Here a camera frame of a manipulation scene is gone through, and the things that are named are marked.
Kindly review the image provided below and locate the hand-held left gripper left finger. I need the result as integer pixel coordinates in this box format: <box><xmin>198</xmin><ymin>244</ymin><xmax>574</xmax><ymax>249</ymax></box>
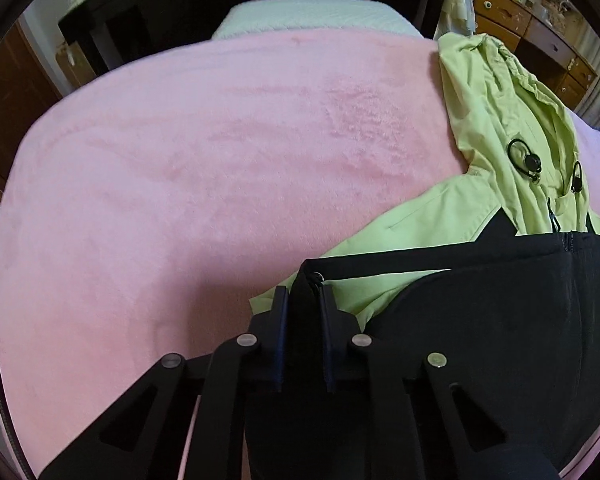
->
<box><xmin>37</xmin><ymin>285</ymin><xmax>292</xmax><ymax>480</ymax></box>

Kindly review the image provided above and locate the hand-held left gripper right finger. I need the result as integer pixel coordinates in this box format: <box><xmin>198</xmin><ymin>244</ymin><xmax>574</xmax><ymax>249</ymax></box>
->
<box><xmin>314</xmin><ymin>280</ymin><xmax>563</xmax><ymax>480</ymax></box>

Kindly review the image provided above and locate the green and black hooded jacket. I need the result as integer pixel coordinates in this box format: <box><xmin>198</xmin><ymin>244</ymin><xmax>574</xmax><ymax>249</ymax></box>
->
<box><xmin>242</xmin><ymin>32</ymin><xmax>600</xmax><ymax>480</ymax></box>

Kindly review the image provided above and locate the pink fleece blanket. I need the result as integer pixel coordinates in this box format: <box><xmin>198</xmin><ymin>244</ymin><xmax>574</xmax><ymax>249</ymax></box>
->
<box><xmin>0</xmin><ymin>27</ymin><xmax>600</xmax><ymax>480</ymax></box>

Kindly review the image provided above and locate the white pillow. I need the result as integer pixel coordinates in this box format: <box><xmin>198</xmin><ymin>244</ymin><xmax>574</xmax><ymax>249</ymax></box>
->
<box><xmin>211</xmin><ymin>1</ymin><xmax>427</xmax><ymax>42</ymax></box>

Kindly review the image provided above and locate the cardboard box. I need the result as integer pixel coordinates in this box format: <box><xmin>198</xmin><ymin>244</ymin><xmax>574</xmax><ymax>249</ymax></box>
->
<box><xmin>54</xmin><ymin>41</ymin><xmax>100</xmax><ymax>88</ymax></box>

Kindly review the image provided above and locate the brown wooden door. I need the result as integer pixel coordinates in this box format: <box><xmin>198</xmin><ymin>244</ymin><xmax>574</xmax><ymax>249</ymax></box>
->
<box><xmin>0</xmin><ymin>19</ymin><xmax>65</xmax><ymax>206</ymax></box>

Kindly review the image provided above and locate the cream cloth under lace cover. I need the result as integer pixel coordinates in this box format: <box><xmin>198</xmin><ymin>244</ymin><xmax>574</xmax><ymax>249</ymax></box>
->
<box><xmin>436</xmin><ymin>0</ymin><xmax>477</xmax><ymax>43</ymax></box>

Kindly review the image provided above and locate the wooden desk with drawers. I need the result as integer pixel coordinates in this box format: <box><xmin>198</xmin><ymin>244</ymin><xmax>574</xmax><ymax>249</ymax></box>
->
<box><xmin>466</xmin><ymin>0</ymin><xmax>600</xmax><ymax>112</ymax></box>

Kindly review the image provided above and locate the beige curtain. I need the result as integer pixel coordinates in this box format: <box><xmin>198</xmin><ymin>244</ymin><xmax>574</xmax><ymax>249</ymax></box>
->
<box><xmin>572</xmin><ymin>22</ymin><xmax>600</xmax><ymax>137</ymax></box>

